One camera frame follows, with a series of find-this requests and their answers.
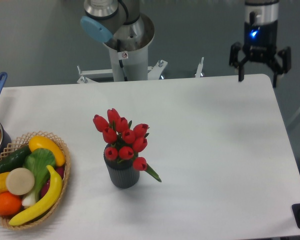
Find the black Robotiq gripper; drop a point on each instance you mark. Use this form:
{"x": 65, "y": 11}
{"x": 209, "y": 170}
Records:
{"x": 260, "y": 35}

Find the red tulip bouquet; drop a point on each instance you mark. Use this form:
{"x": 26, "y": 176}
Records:
{"x": 124, "y": 142}

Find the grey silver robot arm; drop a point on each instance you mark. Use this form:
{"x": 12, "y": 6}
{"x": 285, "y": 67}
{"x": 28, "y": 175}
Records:
{"x": 127, "y": 33}

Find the dark grey ribbed vase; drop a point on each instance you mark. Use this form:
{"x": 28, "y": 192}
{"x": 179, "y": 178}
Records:
{"x": 122, "y": 175}

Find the dark red vegetable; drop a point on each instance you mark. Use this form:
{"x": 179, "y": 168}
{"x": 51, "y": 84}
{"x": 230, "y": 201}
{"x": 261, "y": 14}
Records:
{"x": 46, "y": 186}

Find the yellow squash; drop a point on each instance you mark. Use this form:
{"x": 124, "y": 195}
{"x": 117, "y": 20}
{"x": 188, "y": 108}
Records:
{"x": 38, "y": 141}

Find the green bok choy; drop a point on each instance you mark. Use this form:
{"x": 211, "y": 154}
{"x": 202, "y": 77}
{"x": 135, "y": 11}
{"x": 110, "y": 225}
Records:
{"x": 37, "y": 163}

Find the yellow banana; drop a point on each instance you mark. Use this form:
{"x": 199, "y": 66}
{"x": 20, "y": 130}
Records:
{"x": 44, "y": 204}

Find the woven wicker basket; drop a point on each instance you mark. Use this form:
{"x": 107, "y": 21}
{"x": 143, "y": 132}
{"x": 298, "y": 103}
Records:
{"x": 20, "y": 142}

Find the green cucumber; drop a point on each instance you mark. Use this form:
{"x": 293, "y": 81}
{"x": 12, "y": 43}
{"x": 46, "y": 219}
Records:
{"x": 15, "y": 159}

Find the beige round disc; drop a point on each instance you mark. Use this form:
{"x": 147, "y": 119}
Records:
{"x": 20, "y": 181}

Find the orange fruit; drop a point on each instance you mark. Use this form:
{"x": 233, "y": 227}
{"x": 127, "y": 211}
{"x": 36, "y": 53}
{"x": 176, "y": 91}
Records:
{"x": 10, "y": 204}

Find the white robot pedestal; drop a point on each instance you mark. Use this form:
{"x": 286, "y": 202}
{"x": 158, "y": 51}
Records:
{"x": 126, "y": 66}

